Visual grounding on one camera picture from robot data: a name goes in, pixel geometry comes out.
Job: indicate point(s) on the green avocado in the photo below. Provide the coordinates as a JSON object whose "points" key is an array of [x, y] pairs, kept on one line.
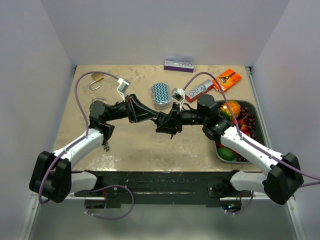
{"points": [[226, 153]]}

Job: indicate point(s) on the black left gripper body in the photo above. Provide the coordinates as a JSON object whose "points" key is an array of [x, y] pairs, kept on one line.
{"points": [[128, 109]]}

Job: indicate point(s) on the red white box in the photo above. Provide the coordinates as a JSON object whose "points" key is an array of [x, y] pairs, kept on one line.
{"points": [[199, 90]]}

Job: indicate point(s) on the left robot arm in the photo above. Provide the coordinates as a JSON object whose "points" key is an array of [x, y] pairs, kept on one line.
{"points": [[52, 175]]}

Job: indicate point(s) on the dark grapes bunch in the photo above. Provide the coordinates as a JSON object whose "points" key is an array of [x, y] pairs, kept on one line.
{"points": [[247, 123]]}

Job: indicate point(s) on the brass padlock with keys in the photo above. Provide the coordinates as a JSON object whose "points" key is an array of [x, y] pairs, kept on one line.
{"points": [[97, 99]]}

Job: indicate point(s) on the orange box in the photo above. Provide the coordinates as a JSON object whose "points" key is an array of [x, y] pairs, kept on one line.
{"points": [[228, 79]]}

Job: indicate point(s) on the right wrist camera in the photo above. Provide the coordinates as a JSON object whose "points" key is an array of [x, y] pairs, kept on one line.
{"points": [[179, 95]]}

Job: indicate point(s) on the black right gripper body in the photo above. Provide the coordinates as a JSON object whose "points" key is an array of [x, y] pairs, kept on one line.
{"points": [[179, 119]]}

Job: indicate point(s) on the purple white box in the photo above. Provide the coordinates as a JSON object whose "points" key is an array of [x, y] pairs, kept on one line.
{"points": [[179, 64]]}

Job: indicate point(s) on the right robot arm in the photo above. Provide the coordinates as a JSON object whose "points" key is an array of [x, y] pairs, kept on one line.
{"points": [[280, 175]]}

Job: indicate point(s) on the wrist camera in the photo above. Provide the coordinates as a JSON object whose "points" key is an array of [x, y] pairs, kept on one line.
{"points": [[179, 95], [123, 85]]}

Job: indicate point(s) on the aluminium rail frame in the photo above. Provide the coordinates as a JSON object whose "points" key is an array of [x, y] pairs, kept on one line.
{"points": [[262, 220]]}

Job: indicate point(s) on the toy pineapple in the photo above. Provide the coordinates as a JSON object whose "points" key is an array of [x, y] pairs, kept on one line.
{"points": [[230, 109]]}

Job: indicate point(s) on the grey fruit tray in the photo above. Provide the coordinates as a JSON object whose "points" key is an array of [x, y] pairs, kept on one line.
{"points": [[240, 160]]}

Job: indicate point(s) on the blue zigzag pouch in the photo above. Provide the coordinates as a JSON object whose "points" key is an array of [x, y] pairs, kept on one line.
{"points": [[162, 98]]}

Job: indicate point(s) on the large brass padlock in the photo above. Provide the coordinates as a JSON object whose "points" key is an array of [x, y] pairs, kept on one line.
{"points": [[97, 77]]}

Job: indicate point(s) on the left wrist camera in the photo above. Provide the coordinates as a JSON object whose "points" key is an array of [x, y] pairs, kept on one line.
{"points": [[123, 85]]}

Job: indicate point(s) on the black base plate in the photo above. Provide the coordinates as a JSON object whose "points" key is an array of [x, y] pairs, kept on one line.
{"points": [[165, 188]]}

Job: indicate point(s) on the black padlock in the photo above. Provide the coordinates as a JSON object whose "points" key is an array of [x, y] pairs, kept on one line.
{"points": [[161, 117]]}

